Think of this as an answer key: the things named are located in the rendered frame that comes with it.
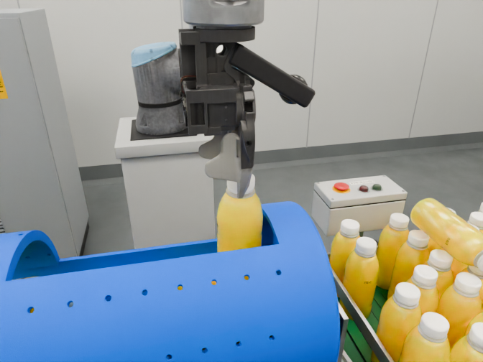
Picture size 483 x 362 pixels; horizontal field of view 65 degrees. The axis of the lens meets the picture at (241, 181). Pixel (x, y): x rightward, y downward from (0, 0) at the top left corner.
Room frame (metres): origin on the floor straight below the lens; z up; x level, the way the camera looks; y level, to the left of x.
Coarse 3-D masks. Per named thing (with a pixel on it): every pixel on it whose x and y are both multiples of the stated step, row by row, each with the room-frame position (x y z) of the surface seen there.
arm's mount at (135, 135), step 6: (132, 120) 1.35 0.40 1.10; (132, 126) 1.28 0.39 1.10; (132, 132) 1.22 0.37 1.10; (138, 132) 1.22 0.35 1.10; (180, 132) 1.20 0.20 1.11; (186, 132) 1.20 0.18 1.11; (132, 138) 1.16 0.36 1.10; (138, 138) 1.16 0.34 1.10; (144, 138) 1.16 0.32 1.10; (150, 138) 1.16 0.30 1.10; (156, 138) 1.17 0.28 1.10; (162, 138) 1.17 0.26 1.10
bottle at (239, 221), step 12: (228, 192) 0.46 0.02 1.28; (252, 192) 0.46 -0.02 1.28; (228, 204) 0.45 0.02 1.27; (240, 204) 0.44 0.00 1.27; (252, 204) 0.45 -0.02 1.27; (228, 216) 0.44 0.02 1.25; (240, 216) 0.44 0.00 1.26; (252, 216) 0.44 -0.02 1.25; (228, 228) 0.44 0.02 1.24; (240, 228) 0.43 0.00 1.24; (252, 228) 0.44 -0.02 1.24; (228, 240) 0.44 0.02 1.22; (240, 240) 0.43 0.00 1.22; (252, 240) 0.44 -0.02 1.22
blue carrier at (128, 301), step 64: (0, 256) 0.38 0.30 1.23; (128, 256) 0.55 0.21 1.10; (192, 256) 0.39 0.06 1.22; (256, 256) 0.40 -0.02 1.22; (320, 256) 0.41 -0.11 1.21; (0, 320) 0.31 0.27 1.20; (64, 320) 0.31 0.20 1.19; (128, 320) 0.32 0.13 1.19; (192, 320) 0.33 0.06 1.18; (256, 320) 0.34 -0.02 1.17; (320, 320) 0.35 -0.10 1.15
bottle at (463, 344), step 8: (464, 336) 0.41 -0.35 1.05; (456, 344) 0.41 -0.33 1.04; (464, 344) 0.40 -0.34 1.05; (472, 344) 0.39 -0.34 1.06; (456, 352) 0.40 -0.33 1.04; (464, 352) 0.39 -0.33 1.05; (472, 352) 0.38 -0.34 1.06; (480, 352) 0.38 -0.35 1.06; (456, 360) 0.39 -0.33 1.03; (464, 360) 0.38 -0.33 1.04; (472, 360) 0.38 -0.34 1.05; (480, 360) 0.37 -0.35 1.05
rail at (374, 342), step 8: (336, 280) 0.62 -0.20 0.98; (336, 288) 0.62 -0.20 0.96; (344, 288) 0.60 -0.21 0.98; (344, 296) 0.59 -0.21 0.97; (344, 304) 0.58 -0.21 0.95; (352, 304) 0.56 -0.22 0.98; (352, 312) 0.55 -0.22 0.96; (360, 312) 0.53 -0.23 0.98; (360, 320) 0.52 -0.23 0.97; (360, 328) 0.52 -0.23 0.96; (368, 328) 0.50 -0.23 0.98; (368, 336) 0.49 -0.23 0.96; (376, 336) 0.48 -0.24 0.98; (376, 344) 0.47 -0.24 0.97; (376, 352) 0.46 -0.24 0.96; (384, 352) 0.44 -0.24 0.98; (384, 360) 0.44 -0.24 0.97; (392, 360) 0.43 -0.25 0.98
